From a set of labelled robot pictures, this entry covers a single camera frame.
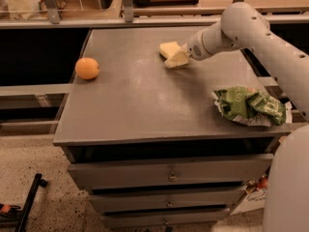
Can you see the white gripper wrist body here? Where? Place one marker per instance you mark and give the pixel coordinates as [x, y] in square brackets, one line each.
[195, 49]

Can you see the yellow sponge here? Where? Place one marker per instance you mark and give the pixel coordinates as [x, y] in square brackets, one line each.
[168, 49]

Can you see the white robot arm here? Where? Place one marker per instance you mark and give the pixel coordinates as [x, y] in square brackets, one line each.
[241, 26]

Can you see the green crumpled snack bag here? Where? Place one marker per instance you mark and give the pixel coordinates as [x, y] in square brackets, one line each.
[251, 107]

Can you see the grey drawer cabinet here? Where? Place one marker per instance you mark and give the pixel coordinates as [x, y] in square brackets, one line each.
[126, 130]

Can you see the orange fruit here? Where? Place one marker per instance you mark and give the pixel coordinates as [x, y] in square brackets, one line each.
[87, 68]

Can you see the top drawer knob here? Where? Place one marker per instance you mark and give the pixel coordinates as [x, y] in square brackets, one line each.
[172, 177]

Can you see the drawer knob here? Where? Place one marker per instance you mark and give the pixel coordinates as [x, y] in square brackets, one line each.
[169, 204]
[172, 177]

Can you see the middle drawer knob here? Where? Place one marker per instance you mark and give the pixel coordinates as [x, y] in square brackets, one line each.
[169, 204]

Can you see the red onion in box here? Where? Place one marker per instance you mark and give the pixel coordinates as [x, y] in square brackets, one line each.
[262, 183]

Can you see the white cardboard box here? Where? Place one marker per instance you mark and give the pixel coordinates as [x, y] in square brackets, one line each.
[254, 199]

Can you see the black stand leg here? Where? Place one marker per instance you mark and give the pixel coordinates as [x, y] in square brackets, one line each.
[38, 181]

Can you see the metal railing frame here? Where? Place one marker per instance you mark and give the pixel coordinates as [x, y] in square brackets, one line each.
[91, 13]

